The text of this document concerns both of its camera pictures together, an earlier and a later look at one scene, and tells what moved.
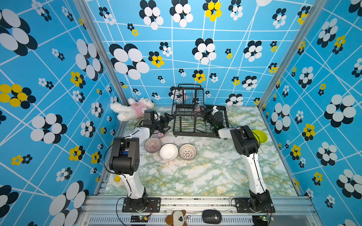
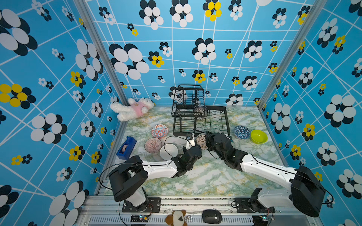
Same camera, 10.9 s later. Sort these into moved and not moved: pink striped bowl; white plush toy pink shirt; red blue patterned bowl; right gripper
Moved: right gripper
Not moved: pink striped bowl; white plush toy pink shirt; red blue patterned bowl
